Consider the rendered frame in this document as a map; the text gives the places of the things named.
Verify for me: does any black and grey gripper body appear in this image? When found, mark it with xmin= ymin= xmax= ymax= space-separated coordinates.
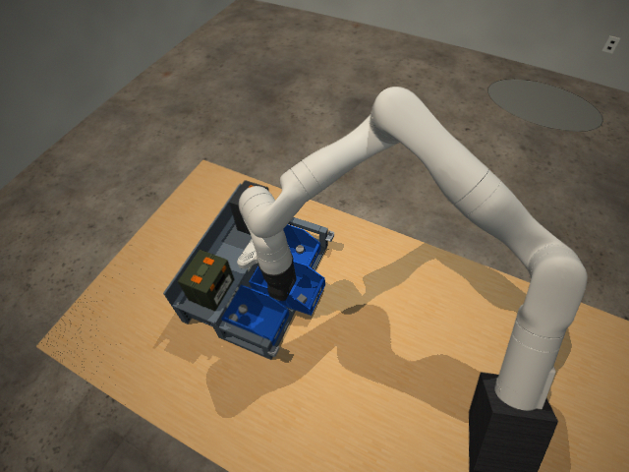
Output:
xmin=237 ymin=240 xmax=297 ymax=301

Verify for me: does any blue bin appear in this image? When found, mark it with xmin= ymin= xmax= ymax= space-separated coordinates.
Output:
xmin=283 ymin=224 xmax=319 ymax=268
xmin=249 ymin=261 xmax=323 ymax=315
xmin=221 ymin=284 xmax=288 ymax=345

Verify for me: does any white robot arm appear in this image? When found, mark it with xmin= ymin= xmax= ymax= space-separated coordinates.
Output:
xmin=239 ymin=87 xmax=588 ymax=410

